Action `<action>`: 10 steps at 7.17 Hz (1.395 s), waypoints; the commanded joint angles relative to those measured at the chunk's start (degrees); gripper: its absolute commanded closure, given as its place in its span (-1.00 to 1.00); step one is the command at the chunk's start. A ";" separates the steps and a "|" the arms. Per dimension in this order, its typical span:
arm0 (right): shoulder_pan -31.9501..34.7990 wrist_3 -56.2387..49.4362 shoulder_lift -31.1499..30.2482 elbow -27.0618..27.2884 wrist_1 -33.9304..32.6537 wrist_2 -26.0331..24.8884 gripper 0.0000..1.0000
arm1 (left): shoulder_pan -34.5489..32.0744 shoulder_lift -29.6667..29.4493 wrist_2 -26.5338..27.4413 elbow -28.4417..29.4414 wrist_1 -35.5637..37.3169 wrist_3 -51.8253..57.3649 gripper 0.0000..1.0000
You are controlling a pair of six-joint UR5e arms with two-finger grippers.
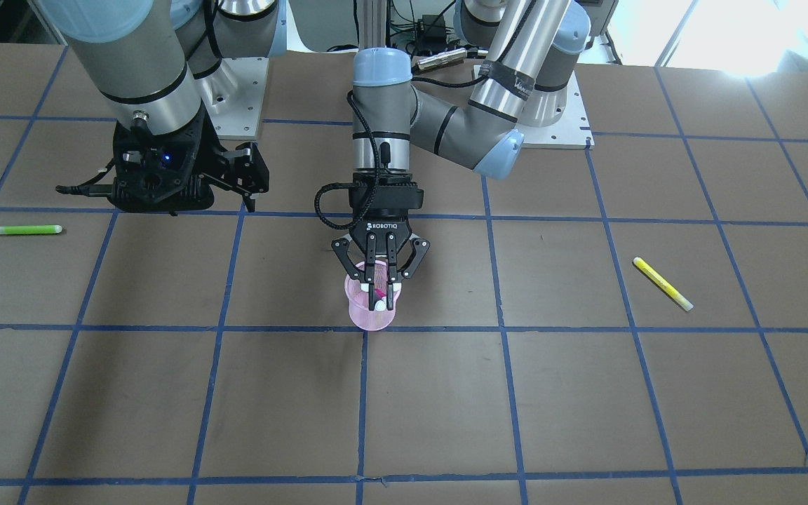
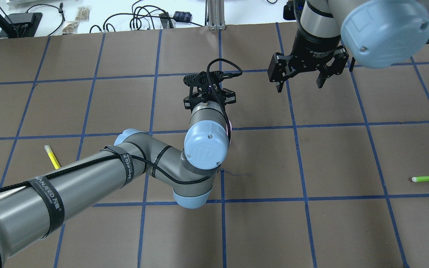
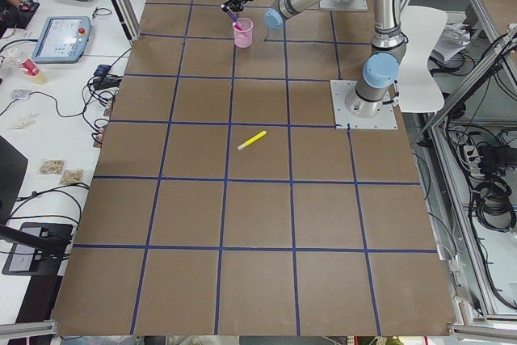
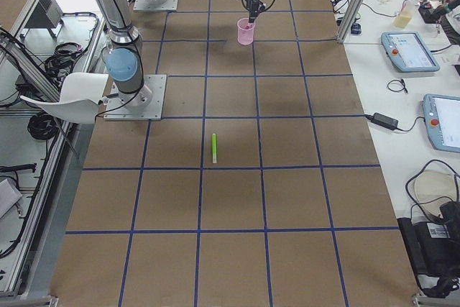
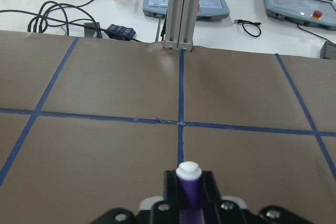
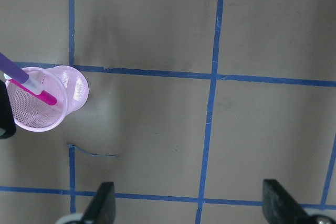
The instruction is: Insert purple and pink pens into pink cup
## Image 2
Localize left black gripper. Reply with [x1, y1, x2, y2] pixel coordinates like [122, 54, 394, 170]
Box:
[183, 87, 236, 111]

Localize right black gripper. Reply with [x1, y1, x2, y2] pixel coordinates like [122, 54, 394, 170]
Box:
[267, 28, 349, 93]

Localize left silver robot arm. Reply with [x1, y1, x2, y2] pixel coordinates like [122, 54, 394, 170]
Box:
[0, 86, 236, 268]

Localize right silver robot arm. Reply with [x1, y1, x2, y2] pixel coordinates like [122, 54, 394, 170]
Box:
[267, 0, 429, 92]

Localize pink mesh cup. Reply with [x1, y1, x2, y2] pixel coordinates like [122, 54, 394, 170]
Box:
[226, 120, 232, 145]

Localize blue checked pouch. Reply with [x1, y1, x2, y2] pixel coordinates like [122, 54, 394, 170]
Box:
[172, 11, 193, 23]

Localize small snack bag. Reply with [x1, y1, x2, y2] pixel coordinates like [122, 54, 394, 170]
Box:
[75, 6, 90, 22]
[62, 20, 79, 35]

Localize yellow highlighter pen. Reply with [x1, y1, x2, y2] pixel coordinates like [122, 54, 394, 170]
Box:
[44, 145, 61, 170]

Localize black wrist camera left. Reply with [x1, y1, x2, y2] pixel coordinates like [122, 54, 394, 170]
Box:
[183, 71, 240, 88]

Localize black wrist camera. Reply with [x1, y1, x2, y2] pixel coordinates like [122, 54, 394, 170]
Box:
[183, 71, 240, 88]
[283, 0, 305, 21]

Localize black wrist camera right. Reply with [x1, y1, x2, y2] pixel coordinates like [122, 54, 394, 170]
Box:
[283, 0, 305, 21]

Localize aluminium frame post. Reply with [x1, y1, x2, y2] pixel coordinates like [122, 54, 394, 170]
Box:
[205, 0, 226, 31]

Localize black camera stand base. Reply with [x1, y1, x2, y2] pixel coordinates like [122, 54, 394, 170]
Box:
[0, 4, 43, 38]

